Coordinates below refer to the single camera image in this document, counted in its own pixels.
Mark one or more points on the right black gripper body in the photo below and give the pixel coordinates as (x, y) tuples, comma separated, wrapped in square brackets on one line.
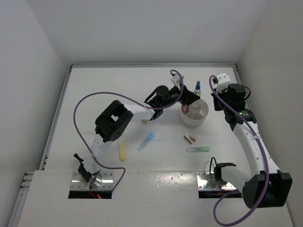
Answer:
[(218, 105)]

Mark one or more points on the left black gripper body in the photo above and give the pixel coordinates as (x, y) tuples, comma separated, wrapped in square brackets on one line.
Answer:
[(173, 95)]

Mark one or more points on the clear spray bottle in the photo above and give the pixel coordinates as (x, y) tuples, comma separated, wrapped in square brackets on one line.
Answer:
[(197, 90)]

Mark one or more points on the pink highlighter pen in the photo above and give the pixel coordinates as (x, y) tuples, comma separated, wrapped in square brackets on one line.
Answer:
[(184, 109)]

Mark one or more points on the green clear tube pen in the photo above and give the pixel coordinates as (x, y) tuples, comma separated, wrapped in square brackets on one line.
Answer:
[(198, 149)]

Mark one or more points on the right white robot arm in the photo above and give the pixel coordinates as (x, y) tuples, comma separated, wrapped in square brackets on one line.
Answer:
[(231, 99)]

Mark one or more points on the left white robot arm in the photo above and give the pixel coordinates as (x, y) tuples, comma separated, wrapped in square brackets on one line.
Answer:
[(112, 122)]

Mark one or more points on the white round divided container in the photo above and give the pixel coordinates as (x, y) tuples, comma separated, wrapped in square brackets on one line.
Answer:
[(196, 114)]

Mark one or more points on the pink white stapler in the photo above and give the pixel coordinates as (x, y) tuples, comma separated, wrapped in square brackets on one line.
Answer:
[(190, 138)]

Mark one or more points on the blue capped glue stick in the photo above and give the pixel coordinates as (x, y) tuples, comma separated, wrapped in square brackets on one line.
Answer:
[(145, 141)]

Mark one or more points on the yellow highlighter pen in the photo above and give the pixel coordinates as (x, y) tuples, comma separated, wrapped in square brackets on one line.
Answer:
[(121, 151)]

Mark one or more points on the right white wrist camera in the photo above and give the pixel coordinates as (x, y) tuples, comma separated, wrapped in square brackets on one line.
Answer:
[(222, 81)]

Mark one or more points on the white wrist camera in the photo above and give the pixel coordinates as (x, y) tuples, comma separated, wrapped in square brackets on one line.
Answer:
[(176, 80), (222, 81)]

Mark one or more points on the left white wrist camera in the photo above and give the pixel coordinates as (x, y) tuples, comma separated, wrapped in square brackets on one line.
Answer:
[(176, 80)]

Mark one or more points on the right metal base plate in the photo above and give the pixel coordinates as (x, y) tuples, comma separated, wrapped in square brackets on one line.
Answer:
[(208, 184)]

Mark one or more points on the metal base plate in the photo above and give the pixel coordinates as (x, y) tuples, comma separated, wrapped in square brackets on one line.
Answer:
[(208, 184), (103, 181)]

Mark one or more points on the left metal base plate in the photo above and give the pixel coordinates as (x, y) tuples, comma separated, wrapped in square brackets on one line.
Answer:
[(103, 181)]

